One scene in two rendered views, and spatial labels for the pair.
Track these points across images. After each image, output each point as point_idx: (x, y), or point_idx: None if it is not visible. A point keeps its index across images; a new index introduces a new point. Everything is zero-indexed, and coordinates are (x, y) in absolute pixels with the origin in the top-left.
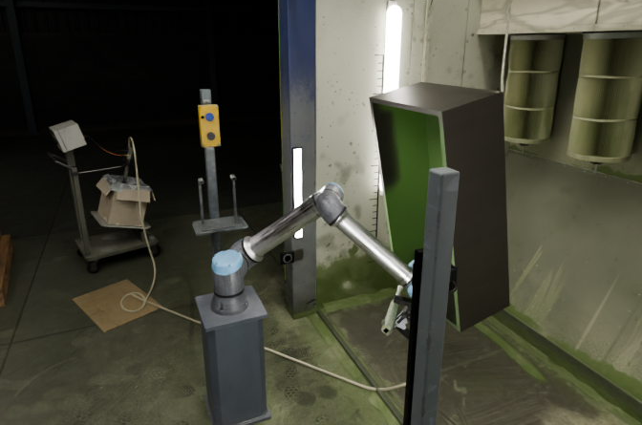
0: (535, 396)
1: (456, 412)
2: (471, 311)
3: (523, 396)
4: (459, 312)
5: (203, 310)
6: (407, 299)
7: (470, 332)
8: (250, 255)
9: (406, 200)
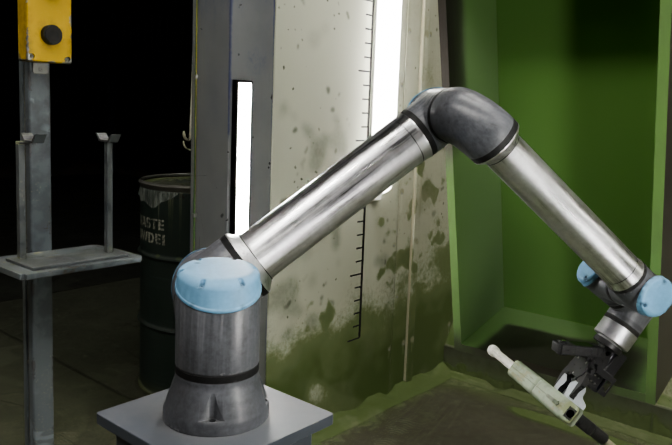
0: None
1: None
2: (665, 359)
3: None
4: (657, 360)
5: (155, 436)
6: (580, 343)
7: (563, 439)
8: None
9: (472, 178)
